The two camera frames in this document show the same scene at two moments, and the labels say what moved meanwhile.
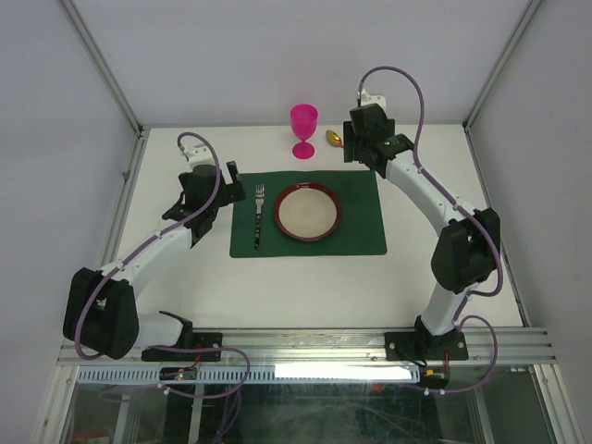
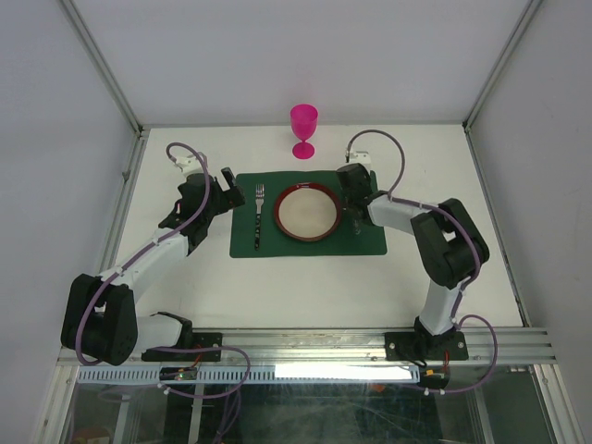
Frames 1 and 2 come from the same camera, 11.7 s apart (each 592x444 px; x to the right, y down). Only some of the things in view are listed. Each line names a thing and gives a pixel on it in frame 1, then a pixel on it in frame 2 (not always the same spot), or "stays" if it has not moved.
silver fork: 258,195 stays
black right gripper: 351,141 → 366,177
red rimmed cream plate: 307,212 stays
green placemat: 360,231 stays
